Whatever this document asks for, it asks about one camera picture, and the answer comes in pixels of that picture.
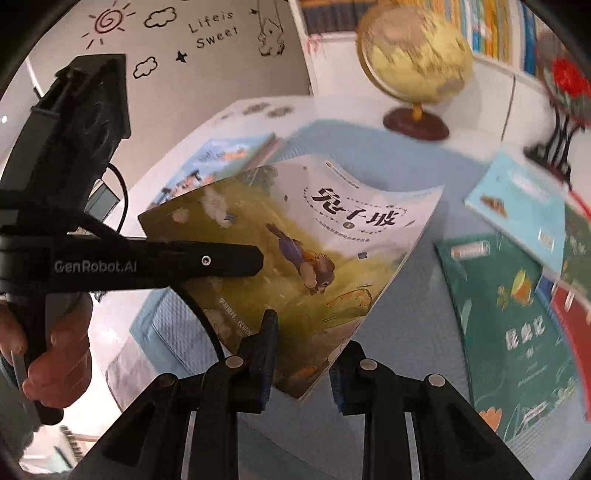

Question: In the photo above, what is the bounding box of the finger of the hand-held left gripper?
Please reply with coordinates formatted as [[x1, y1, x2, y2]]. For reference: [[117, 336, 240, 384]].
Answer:
[[133, 238, 265, 292]]

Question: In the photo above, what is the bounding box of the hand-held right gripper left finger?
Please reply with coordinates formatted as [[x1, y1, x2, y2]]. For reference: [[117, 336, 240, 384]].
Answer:
[[89, 309, 281, 480]]

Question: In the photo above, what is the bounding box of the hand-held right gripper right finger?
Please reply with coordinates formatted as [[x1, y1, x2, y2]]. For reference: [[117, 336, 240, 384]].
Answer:
[[329, 340, 537, 480]]

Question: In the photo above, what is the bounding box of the rabbit meadow cover book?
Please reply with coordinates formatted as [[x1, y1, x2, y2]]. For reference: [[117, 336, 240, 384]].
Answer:
[[137, 154, 445, 401]]

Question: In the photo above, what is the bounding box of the sky illustrated book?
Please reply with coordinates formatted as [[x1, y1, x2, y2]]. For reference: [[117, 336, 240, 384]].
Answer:
[[154, 131, 284, 206]]

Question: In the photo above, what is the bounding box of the teal tulip cover book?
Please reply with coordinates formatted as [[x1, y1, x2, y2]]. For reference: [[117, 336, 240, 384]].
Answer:
[[433, 230, 586, 446]]

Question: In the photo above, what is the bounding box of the red book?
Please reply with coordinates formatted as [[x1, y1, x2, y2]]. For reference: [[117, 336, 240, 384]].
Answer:
[[549, 277, 591, 340]]

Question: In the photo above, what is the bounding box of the light blue book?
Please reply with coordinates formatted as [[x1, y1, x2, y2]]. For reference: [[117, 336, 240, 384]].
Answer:
[[464, 150, 573, 278]]

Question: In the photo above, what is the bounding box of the dark green book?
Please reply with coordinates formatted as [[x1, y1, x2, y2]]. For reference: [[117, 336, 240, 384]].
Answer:
[[560, 194, 591, 305]]

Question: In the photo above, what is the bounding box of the person's left forearm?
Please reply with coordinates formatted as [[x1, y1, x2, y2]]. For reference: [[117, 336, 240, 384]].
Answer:
[[0, 355, 47, 476]]

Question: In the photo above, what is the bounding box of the row of dark shelf books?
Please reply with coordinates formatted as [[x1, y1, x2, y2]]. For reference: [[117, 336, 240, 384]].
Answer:
[[300, 0, 375, 35]]

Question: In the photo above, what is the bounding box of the row of colourful shelf books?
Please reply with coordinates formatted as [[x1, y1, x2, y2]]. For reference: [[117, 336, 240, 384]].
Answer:
[[443, 0, 543, 77]]

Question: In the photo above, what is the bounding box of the person's left hand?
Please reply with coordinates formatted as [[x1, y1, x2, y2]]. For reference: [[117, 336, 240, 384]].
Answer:
[[0, 294, 94, 411]]

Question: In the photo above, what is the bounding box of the small grey box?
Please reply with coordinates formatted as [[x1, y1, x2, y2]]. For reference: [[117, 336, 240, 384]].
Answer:
[[85, 179, 122, 217]]

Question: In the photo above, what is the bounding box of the blue textured mat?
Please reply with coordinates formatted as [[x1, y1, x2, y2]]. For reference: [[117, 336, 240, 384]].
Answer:
[[105, 119, 566, 480]]

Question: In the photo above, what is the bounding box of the white bookshelf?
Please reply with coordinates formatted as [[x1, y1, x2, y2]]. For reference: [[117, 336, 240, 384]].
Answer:
[[288, 0, 555, 144]]

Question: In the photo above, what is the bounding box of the yellow desk globe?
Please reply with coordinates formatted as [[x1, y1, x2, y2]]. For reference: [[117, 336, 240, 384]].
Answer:
[[355, 4, 475, 140]]

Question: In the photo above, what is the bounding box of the round embroidered flower fan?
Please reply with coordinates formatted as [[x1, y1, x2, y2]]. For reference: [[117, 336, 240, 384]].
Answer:
[[536, 31, 591, 127]]

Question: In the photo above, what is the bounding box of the sun wall sticker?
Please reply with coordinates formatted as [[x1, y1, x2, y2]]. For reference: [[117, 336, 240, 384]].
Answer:
[[81, 1, 138, 48]]

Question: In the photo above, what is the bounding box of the lettering wall sticker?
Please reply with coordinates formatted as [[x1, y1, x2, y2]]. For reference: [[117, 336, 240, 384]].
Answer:
[[187, 10, 242, 51]]

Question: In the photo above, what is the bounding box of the bear swing wall sticker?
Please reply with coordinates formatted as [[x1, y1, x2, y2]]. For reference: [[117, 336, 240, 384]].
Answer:
[[252, 0, 288, 57]]

